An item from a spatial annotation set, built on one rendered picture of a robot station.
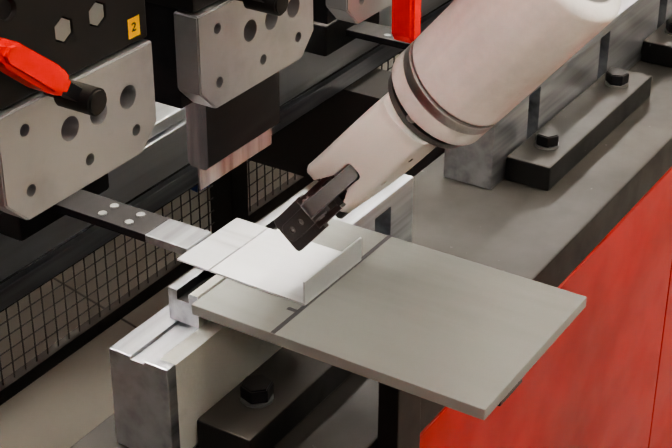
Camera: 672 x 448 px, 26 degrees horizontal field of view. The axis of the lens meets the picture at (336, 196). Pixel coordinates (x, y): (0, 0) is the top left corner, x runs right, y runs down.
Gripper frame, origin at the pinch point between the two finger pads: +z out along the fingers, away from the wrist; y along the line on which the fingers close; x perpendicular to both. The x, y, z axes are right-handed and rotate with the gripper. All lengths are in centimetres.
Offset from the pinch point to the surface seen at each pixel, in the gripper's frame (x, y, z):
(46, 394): -16, -74, 152
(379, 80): -11, -61, 34
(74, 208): -14.9, 2.3, 20.5
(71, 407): -11, -74, 148
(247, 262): -0.8, 1.4, 9.0
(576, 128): 9, -56, 13
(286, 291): 3.2, 3.4, 5.6
